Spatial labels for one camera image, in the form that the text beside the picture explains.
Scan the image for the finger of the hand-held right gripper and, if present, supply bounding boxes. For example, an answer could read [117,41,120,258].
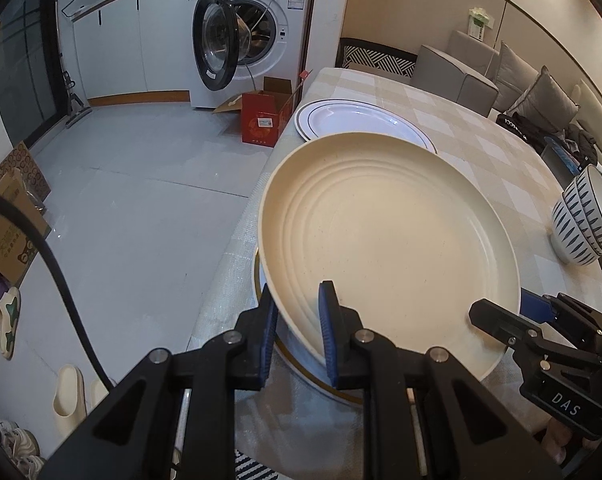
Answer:
[468,298,602,370]
[522,288,602,341]

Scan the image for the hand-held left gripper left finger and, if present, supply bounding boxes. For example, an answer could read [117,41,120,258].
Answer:
[48,282,282,480]

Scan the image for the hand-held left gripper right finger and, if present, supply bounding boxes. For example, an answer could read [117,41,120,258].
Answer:
[317,280,537,480]

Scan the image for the white rimmed plate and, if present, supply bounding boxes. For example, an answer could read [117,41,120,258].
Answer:
[294,99,439,156]
[252,249,366,406]

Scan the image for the cream ribbed plate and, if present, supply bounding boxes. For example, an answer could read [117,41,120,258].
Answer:
[257,131,523,382]

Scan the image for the person's right hand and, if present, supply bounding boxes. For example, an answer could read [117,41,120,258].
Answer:
[540,417,589,467]

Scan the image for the black white striped cushion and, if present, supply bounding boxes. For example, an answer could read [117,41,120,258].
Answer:
[233,449,287,480]

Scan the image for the blue plastic bag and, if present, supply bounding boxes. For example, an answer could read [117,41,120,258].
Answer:
[540,135,589,173]

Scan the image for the black jacket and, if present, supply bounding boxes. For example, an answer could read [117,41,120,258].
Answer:
[566,127,602,166]

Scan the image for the black garment with white print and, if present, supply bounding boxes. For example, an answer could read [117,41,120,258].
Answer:
[496,112,549,153]

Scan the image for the cream slipper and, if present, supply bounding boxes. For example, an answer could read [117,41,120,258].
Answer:
[53,364,86,418]
[90,377,112,408]

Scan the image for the grey pillow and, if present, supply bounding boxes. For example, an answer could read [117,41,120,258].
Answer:
[508,65,581,133]
[494,40,539,106]

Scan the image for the red cardboard box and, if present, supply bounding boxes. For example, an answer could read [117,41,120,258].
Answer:
[212,76,307,148]

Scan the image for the grey sofa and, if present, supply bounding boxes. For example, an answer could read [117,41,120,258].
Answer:
[410,30,602,171]

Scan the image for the white green slipper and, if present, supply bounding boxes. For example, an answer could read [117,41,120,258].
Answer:
[0,286,22,361]

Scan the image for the brown printed cardboard box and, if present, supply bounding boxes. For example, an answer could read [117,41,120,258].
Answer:
[0,167,52,286]

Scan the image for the black white patterned chair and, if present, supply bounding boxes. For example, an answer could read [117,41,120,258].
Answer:
[337,37,418,78]

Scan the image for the white sneakers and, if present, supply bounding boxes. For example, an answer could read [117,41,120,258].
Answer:
[0,415,46,480]

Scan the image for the white green wipes pack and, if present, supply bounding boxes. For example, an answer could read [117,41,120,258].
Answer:
[466,6,496,41]

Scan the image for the brown patterned cardboard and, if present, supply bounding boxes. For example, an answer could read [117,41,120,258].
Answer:
[0,141,52,206]

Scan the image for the grey floor mop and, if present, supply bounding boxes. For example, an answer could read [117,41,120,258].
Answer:
[58,50,94,130]

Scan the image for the white washing machine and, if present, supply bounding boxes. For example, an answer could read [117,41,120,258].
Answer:
[183,0,316,110]

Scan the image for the white base cabinets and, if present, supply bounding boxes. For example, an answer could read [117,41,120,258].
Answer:
[56,0,194,108]

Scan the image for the dark glass door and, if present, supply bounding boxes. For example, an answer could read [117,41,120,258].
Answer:
[0,0,64,146]

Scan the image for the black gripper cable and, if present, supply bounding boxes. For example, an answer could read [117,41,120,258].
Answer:
[0,182,118,391]

